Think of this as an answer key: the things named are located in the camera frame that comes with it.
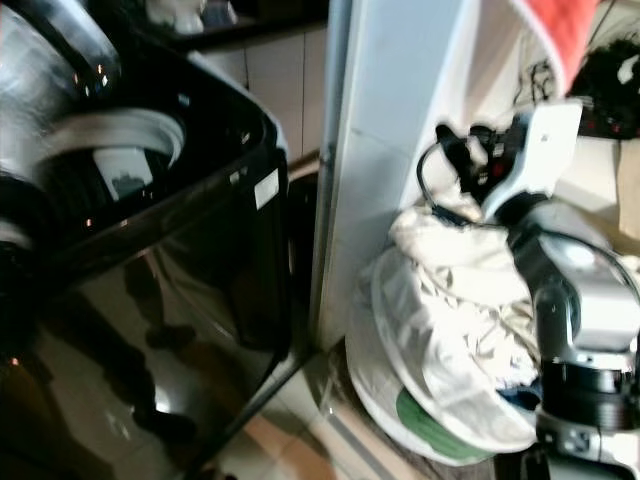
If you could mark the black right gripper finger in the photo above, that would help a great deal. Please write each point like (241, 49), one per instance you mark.
(448, 140)
(478, 138)

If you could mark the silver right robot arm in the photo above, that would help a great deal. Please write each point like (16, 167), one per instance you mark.
(575, 300)

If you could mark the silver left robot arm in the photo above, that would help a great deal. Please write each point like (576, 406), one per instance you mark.
(40, 70)

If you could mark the black top-load washing machine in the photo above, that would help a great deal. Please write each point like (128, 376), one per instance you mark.
(200, 290)

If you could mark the white upright panel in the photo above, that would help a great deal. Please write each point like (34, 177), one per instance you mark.
(390, 140)

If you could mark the red cloth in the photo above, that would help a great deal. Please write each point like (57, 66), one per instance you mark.
(560, 40)

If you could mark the cream crumpled garment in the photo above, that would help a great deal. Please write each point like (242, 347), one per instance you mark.
(440, 290)

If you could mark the black bundled object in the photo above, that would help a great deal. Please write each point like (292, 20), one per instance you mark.
(610, 90)

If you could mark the beige cabinet with dark top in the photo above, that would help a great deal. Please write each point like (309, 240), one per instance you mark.
(280, 80)

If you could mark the white sticker on washer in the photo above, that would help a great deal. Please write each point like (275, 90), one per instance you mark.
(266, 188)

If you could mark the blue garment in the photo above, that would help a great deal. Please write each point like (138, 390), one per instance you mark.
(525, 397)

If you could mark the white mesh laundry basket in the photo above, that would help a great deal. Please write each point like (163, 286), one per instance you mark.
(380, 390)

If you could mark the white crumpled cloth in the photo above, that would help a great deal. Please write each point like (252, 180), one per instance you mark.
(185, 14)

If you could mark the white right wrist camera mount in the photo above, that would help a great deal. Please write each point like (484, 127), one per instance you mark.
(540, 150)

